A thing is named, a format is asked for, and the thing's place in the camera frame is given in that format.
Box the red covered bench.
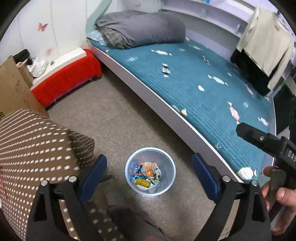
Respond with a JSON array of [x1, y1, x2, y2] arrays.
[[32, 49, 102, 108]]

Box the person's right hand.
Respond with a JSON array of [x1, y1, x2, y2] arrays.
[[261, 167, 295, 237]]

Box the teal quilted bed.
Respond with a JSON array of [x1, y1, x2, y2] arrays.
[[85, 0, 277, 183]]

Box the clear plastic trash bin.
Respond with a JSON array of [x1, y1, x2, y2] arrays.
[[125, 147, 176, 196]]

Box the black bag on bench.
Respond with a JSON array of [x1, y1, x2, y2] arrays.
[[13, 49, 30, 64]]

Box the trash in bin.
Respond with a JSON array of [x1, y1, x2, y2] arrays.
[[129, 162, 162, 190]]

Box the beige garment on rack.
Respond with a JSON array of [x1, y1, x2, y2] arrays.
[[230, 6, 295, 96]]

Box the grey folded duvet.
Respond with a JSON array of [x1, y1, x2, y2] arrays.
[[95, 11, 186, 49]]

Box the white plastic bag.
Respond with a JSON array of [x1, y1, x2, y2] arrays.
[[27, 58, 48, 78]]

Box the large cardboard box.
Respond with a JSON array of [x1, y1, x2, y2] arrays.
[[0, 56, 48, 117]]

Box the brown dotted tablecloth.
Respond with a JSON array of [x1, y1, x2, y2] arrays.
[[1, 109, 124, 240]]

